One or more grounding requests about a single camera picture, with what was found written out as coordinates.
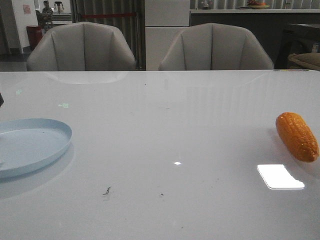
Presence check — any light blue round plate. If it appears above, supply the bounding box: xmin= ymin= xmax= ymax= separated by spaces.
xmin=0 ymin=118 xmax=73 ymax=179

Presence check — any orange toy corn cob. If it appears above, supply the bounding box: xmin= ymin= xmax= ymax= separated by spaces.
xmin=275 ymin=112 xmax=320 ymax=163

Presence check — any right beige leather chair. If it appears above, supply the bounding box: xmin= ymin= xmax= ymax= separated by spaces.
xmin=158 ymin=23 xmax=274 ymax=71

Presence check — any beige leather chair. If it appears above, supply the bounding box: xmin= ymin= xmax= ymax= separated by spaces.
xmin=158 ymin=23 xmax=274 ymax=71
xmin=26 ymin=21 xmax=136 ymax=72

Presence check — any white cabinet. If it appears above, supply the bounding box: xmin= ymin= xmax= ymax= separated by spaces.
xmin=144 ymin=0 xmax=190 ymax=71

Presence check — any left beige leather chair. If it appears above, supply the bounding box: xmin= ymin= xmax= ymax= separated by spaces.
xmin=26 ymin=21 xmax=136 ymax=72

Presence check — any red barrier belt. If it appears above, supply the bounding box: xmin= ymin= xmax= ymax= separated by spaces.
xmin=78 ymin=12 xmax=137 ymax=19

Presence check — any dark counter with white top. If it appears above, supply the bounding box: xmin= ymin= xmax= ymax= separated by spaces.
xmin=189 ymin=9 xmax=320 ymax=67

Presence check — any fruit bowl on counter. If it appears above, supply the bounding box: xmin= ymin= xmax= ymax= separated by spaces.
xmin=247 ymin=0 xmax=270 ymax=10

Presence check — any red bin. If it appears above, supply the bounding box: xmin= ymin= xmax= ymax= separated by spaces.
xmin=26 ymin=25 xmax=43 ymax=50

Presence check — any dark washing machine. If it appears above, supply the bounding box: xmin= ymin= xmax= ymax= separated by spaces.
xmin=275 ymin=23 xmax=320 ymax=69

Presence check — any person in background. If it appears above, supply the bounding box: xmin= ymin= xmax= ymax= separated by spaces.
xmin=40 ymin=0 xmax=53 ymax=28

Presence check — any tan cushion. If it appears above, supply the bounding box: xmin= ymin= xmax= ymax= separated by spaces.
xmin=287 ymin=52 xmax=320 ymax=71

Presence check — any pink wall poster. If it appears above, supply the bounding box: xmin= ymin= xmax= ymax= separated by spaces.
xmin=23 ymin=4 xmax=31 ymax=15

